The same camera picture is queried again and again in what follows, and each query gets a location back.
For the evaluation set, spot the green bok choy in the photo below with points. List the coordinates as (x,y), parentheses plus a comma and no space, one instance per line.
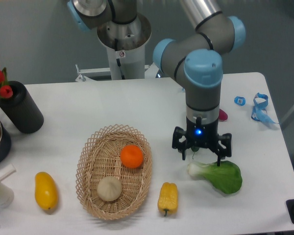
(225,177)

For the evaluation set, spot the blue round tag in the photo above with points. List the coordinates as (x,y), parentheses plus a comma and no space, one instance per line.
(239,100)

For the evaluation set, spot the white plastic bottle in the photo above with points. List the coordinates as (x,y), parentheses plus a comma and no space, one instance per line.
(6,196)

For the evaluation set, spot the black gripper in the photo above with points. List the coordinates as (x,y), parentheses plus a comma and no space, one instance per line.
(202,136)

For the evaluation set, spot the small white block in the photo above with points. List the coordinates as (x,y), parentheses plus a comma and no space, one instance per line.
(7,171)

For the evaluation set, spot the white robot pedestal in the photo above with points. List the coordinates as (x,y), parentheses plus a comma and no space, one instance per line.
(125,46)

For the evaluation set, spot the white steamed bun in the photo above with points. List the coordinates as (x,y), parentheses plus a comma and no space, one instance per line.
(109,188)

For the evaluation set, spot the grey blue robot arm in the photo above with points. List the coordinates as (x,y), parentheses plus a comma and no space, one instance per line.
(195,63)

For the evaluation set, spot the yellow mango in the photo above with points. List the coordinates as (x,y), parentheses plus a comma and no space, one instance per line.
(46,194)

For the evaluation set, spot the orange fruit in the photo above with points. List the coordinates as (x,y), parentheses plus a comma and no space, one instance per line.
(131,156)

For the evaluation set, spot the woven wicker basket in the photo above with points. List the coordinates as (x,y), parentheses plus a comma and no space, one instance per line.
(100,158)

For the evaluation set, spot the black cylindrical vase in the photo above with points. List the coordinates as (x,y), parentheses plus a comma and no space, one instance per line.
(22,110)

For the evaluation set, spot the green cucumber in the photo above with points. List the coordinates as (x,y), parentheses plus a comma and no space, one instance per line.
(194,150)

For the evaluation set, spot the yellow bell pepper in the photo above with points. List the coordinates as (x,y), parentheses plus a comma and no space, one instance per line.
(168,199)

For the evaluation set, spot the magenta sweet potato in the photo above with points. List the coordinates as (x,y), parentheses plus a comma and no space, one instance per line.
(223,116)

